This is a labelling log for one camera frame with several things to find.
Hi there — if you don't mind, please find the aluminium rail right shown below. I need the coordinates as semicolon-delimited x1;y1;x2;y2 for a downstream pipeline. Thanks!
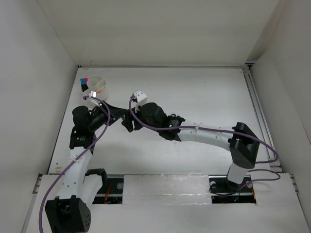
242;63;276;156

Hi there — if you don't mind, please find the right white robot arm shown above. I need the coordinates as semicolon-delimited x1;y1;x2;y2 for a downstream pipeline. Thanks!
122;102;259;191

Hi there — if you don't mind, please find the pink black highlighter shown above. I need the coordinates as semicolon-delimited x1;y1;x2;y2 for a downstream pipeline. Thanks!
82;77;88;90

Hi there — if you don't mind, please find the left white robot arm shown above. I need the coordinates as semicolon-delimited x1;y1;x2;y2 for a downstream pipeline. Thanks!
40;102;126;233

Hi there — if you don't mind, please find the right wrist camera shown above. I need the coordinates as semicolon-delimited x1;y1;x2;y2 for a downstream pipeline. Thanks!
132;90;147;110

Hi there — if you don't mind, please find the blue black highlighter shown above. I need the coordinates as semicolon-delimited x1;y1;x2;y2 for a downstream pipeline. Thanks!
80;78;86;91

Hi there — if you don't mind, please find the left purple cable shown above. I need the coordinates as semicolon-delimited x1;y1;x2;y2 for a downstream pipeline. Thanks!
38;95;112;233

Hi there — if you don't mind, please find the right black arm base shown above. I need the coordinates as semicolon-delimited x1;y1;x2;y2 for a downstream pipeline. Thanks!
208;175;257;204

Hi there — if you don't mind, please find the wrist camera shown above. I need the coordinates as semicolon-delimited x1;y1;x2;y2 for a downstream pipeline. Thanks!
86;91;101;106
132;90;147;110

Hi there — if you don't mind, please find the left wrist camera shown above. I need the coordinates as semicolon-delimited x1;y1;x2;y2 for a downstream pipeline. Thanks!
86;91;101;106

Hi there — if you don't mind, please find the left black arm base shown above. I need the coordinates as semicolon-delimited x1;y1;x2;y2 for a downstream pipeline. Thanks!
85;168;124;204

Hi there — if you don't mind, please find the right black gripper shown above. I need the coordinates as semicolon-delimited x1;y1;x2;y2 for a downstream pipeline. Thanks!
121;101;160;133

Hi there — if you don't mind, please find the white round divided container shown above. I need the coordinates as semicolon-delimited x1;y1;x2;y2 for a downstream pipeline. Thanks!
80;75;108;100

